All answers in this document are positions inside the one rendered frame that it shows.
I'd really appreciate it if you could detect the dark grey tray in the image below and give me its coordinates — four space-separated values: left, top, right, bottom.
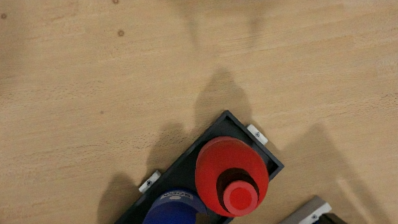
114 110 285 224

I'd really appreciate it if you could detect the blue bottle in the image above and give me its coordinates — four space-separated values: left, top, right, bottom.
142 187 207 224

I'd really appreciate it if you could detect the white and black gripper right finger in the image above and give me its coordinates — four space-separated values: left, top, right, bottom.
318 213 347 224

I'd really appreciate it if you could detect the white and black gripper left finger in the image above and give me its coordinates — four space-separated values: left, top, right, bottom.
195 213 210 224

